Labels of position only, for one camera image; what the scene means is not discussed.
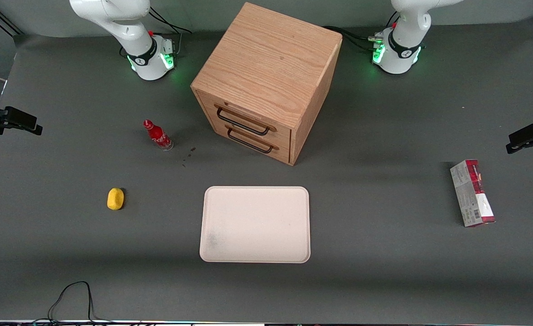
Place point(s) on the red coke bottle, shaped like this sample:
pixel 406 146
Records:
pixel 159 136

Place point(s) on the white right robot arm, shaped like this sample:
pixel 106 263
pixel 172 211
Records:
pixel 146 59

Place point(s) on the cream plastic tray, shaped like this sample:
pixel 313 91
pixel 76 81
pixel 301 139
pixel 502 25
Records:
pixel 255 224

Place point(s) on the red and grey carton box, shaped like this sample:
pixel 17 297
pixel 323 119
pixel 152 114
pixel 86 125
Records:
pixel 472 194

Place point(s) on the yellow lemon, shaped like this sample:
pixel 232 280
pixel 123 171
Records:
pixel 115 199

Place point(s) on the grey table mat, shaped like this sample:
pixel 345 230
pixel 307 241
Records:
pixel 384 280

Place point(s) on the wooden drawer cabinet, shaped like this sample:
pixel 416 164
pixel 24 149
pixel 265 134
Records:
pixel 271 59

